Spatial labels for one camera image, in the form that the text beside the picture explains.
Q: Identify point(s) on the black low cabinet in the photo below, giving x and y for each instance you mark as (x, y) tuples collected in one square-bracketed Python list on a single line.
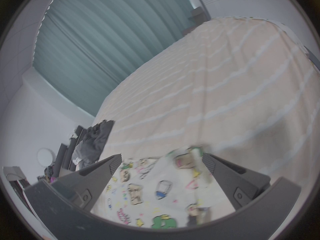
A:
[(63, 156)]

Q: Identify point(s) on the blue-green curtain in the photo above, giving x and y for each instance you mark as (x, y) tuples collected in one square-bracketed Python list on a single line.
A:
[(120, 29), (70, 79)]

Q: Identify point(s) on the bed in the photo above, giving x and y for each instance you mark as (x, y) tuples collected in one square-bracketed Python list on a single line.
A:
[(225, 96)]

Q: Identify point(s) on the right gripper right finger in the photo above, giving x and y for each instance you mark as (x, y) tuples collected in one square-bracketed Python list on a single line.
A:
[(235, 181)]

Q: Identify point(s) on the grey bedside table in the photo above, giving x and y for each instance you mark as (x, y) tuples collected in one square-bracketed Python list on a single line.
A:
[(196, 16)]

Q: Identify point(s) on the white printed pyjama top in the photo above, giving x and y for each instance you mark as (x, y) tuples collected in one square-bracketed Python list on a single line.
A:
[(162, 189)]

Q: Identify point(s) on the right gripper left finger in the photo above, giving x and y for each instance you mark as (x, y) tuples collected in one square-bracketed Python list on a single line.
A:
[(92, 181)]

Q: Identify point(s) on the white round object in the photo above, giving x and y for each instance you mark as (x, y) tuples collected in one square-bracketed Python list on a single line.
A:
[(45, 156)]

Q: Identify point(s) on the dark grey garment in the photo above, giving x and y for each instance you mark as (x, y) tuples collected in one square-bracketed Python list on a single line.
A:
[(83, 152)]

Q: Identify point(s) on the black garment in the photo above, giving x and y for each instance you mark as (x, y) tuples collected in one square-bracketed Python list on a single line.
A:
[(100, 136)]

